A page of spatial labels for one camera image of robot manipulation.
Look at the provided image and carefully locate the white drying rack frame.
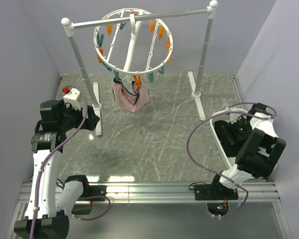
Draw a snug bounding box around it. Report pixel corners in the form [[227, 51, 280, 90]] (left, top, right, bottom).
[[61, 0, 219, 136]]

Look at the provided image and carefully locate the teal clothespin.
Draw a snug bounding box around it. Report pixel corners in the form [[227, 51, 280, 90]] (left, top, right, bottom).
[[114, 71, 120, 84]]

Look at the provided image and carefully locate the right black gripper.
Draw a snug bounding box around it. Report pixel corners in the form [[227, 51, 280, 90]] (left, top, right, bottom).
[[221, 116, 253, 145]]

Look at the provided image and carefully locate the pink underwear on hanger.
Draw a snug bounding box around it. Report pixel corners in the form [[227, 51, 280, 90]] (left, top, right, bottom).
[[112, 78, 150, 112]]

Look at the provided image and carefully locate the aluminium mounting rail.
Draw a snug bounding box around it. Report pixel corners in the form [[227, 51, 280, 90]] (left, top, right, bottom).
[[16, 181, 281, 204]]

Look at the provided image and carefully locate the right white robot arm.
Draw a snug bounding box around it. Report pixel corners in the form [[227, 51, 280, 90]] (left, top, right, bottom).
[[209, 103, 286, 199]]

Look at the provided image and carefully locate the purple cable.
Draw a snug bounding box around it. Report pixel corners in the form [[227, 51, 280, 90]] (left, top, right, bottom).
[[28, 85, 112, 239], [186, 102, 277, 219]]

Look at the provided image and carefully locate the white perforated plastic basket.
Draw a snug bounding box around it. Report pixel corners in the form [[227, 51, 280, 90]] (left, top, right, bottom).
[[209, 108, 252, 169]]

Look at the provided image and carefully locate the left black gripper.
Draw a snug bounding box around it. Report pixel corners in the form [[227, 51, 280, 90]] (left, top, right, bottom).
[[58, 99, 99, 132]]

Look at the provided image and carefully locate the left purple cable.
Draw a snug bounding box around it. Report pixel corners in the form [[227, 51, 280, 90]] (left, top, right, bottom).
[[28, 85, 112, 239]]

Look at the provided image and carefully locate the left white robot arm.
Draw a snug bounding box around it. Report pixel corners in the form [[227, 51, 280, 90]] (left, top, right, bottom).
[[14, 100, 100, 239]]

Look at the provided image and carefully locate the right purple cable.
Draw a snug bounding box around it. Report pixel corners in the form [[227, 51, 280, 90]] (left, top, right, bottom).
[[186, 102, 277, 219]]

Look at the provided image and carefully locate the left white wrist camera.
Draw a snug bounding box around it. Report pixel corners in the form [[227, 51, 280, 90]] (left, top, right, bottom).
[[62, 86, 82, 110]]

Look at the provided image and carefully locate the white round clip hanger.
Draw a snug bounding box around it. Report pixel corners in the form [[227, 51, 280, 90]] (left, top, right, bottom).
[[94, 8, 173, 82]]

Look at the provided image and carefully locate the orange clothespin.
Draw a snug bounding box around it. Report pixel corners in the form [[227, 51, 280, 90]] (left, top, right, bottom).
[[133, 75, 142, 88]]

